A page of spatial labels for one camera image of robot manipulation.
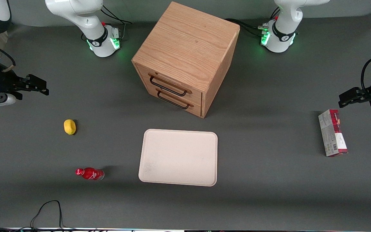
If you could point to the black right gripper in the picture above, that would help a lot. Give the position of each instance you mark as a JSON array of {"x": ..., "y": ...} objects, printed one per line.
[{"x": 1, "y": 81}]

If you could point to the red coke bottle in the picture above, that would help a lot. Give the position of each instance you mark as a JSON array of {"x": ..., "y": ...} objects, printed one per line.
[{"x": 90, "y": 174}]

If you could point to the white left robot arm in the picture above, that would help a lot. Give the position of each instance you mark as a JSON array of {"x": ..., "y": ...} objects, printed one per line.
[{"x": 282, "y": 35}]

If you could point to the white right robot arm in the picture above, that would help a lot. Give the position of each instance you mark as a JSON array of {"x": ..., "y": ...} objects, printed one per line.
[{"x": 92, "y": 29}]

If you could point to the beige rectangular plastic tray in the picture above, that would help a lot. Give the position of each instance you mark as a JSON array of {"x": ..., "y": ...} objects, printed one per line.
[{"x": 179, "y": 158}]

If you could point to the grey and red carton box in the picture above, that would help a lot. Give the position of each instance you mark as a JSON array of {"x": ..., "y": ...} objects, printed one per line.
[{"x": 332, "y": 135}]

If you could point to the yellow lemon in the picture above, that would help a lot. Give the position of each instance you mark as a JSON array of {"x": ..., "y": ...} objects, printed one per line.
[{"x": 70, "y": 127}]

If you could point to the oak wooden drawer cabinet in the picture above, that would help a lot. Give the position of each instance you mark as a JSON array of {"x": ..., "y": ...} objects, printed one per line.
[{"x": 188, "y": 42}]

